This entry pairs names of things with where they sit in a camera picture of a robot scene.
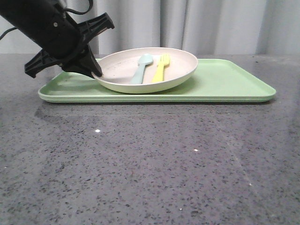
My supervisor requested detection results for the grey pleated curtain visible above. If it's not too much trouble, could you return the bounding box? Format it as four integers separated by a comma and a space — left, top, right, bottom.
0, 0, 300, 56

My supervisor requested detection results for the yellow plastic fork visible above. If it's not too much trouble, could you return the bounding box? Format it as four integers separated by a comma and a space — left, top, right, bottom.
152, 54, 170, 83

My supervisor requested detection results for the light blue plastic spoon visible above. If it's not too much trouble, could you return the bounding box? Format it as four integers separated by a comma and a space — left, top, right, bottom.
130, 53, 153, 84

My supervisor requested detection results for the beige round plate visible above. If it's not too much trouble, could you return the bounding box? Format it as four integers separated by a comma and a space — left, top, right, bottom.
94, 47, 198, 94

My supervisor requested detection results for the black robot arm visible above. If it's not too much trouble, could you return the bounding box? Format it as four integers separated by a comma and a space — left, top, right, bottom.
0, 0, 114, 78

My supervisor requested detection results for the light green plastic tray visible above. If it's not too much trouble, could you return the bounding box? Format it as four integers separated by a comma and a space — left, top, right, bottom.
38, 59, 276, 103

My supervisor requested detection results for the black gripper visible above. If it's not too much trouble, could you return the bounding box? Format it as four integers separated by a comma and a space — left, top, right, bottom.
24, 13, 114, 78

